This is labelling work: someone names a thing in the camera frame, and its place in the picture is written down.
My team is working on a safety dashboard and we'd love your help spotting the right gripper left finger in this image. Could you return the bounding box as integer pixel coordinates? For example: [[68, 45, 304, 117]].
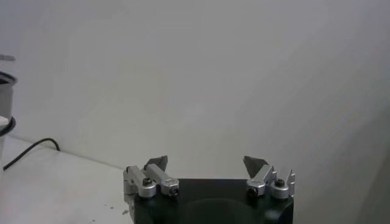
[[122, 155, 180, 200]]

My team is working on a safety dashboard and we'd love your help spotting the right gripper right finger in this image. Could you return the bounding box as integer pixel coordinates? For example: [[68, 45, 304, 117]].
[[243, 155, 296, 200]]

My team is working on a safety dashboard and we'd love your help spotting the dark crumbs scatter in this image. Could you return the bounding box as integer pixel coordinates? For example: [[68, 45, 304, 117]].
[[90, 203, 130, 223]]

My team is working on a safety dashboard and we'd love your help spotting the white electric cooking pot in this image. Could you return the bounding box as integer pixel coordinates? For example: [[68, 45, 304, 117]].
[[0, 115, 16, 171]]

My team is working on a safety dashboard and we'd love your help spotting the black pot power cord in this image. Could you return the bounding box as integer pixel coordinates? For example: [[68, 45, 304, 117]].
[[2, 137, 61, 171]]

